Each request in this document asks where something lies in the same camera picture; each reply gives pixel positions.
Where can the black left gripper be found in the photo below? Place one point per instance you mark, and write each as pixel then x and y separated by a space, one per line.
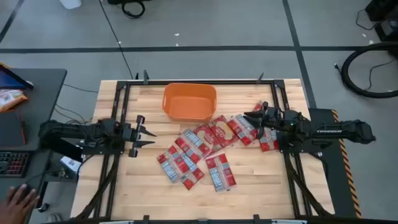
pixel 133 132

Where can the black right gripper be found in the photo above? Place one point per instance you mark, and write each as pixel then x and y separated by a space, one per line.
pixel 278 119

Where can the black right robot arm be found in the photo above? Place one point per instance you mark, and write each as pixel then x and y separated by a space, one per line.
pixel 329 130

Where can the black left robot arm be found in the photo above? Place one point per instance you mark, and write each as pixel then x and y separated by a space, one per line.
pixel 68 132

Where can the orange plastic basket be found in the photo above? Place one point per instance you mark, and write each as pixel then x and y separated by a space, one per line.
pixel 189 104

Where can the white power adapter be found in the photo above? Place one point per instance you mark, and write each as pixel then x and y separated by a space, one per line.
pixel 70 164

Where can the black platform with hazard stripe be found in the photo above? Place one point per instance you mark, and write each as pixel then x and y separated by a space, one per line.
pixel 334 174

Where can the dark grey desk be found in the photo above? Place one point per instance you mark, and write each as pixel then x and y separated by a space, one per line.
pixel 46 93

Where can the black caster wheel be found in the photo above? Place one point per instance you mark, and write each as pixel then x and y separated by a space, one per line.
pixel 43 207

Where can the black keyboard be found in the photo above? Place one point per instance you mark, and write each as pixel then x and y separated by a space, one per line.
pixel 14 164

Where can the black notebook with red edge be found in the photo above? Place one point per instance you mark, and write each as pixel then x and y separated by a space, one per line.
pixel 11 129

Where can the orange snack bag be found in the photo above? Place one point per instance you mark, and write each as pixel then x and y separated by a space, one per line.
pixel 11 99

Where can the laptop with blue screen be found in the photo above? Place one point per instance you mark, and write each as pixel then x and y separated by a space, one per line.
pixel 11 79

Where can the person's hand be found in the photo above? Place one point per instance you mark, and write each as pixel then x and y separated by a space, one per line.
pixel 15 208

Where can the white container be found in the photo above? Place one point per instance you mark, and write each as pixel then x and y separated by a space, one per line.
pixel 71 3

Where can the black equipment case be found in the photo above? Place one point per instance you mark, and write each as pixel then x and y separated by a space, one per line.
pixel 387 21

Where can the black frame clamp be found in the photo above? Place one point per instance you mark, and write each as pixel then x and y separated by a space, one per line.
pixel 145 77
pixel 260 78

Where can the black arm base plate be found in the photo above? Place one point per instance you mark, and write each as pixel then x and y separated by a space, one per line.
pixel 298 147
pixel 102 151

